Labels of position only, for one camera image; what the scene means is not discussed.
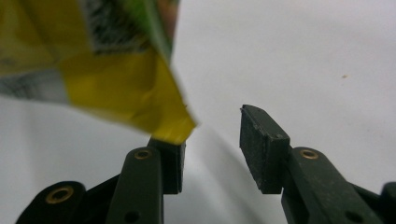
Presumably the white table sheet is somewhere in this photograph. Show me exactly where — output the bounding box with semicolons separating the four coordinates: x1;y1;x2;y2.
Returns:
0;0;396;224

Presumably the yellow spout pouch green cap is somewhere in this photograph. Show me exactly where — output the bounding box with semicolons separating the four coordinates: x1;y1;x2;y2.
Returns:
0;0;198;147

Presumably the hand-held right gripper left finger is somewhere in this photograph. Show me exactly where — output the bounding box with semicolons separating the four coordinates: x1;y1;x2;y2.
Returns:
106;137;187;224

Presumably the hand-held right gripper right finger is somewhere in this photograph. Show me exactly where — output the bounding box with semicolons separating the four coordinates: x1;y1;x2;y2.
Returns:
239;105;385;224

